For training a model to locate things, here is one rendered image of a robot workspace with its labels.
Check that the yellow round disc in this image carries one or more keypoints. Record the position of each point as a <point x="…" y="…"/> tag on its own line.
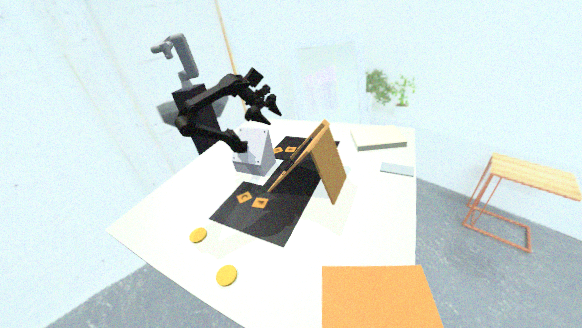
<point x="198" y="235"/>
<point x="226" y="275"/>

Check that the tan tile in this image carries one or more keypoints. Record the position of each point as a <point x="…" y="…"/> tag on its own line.
<point x="260" y="203"/>

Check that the cream flat rectangular block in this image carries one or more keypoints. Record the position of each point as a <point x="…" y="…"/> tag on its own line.
<point x="374" y="138"/>

